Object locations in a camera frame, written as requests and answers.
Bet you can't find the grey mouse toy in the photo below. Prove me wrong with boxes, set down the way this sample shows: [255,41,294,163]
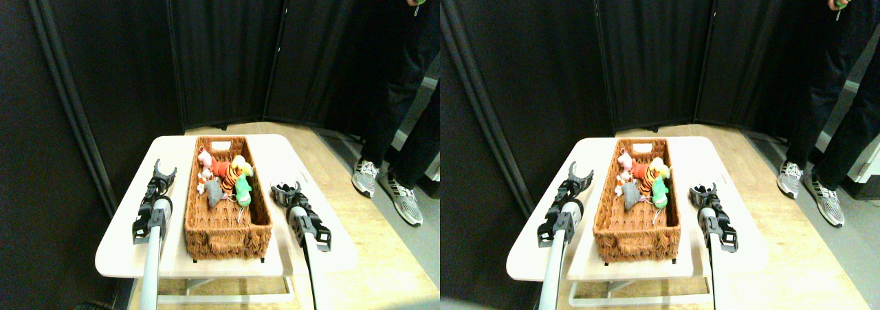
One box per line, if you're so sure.
[205,179,229,208]
[622,181,648,210]

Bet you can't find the low white table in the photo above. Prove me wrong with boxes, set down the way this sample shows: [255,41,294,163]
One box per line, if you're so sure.
[506,137,769,307]
[95,134,358,305]

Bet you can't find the brown wicker basket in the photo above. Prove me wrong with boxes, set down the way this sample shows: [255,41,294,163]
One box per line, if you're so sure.
[184,136,274,261]
[593,138,682,263]

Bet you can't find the black curtain stand pole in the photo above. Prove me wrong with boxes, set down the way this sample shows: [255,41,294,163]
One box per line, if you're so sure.
[440,1,536,218]
[23,0,119,218]

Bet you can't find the person's legs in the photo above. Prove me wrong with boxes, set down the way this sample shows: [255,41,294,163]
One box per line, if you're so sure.
[351,0,441,227]
[776,0,880,227]

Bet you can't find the white shelf unit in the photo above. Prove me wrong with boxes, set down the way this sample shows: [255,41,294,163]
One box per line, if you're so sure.
[392,56,441,181]
[818,42,880,184]

